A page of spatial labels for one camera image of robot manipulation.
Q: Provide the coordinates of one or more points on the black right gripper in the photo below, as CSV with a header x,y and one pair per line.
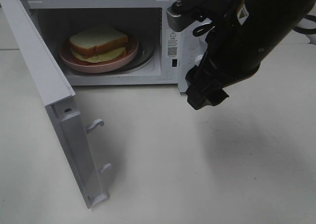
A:
x,y
218,70

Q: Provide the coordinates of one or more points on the sandwich with white bread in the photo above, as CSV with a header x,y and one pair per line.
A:
x,y
98,44

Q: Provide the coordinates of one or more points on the pink round plate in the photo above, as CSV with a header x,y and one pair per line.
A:
x,y
102,67

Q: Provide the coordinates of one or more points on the white microwave door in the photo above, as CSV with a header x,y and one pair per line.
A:
x,y
58,98

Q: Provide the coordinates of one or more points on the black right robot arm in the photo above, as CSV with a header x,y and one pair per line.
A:
x,y
237,41

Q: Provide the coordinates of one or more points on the lower white microwave knob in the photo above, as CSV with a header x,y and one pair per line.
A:
x,y
198,59

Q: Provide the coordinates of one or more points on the glass microwave turntable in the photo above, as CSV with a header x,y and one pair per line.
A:
x,y
142,57

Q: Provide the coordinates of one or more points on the white microwave oven body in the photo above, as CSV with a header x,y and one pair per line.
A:
x,y
57,20

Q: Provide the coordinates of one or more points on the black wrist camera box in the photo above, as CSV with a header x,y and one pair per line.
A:
x,y
183,13

